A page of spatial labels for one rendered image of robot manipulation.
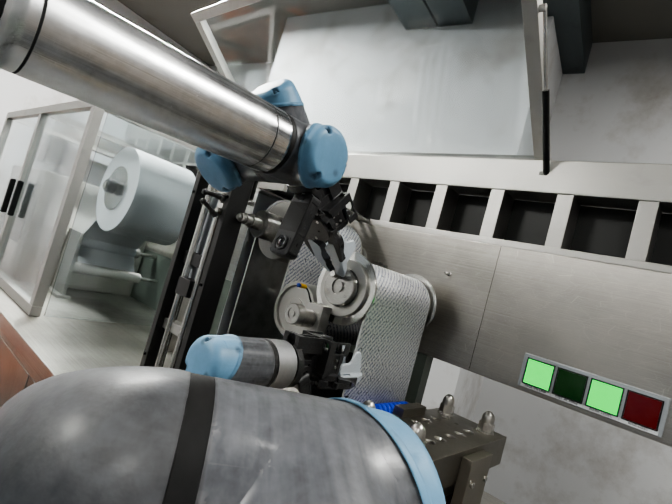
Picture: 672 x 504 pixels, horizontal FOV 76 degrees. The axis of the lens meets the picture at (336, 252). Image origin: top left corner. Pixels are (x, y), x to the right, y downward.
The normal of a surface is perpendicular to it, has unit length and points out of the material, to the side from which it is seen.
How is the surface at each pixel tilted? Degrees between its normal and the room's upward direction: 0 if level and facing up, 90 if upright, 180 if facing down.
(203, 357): 90
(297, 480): 32
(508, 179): 90
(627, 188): 90
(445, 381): 90
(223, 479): 57
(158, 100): 117
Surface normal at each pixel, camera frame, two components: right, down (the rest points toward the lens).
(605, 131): -0.52, -0.19
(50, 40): 0.60, 0.55
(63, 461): -0.09, -0.59
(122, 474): 0.16, -0.47
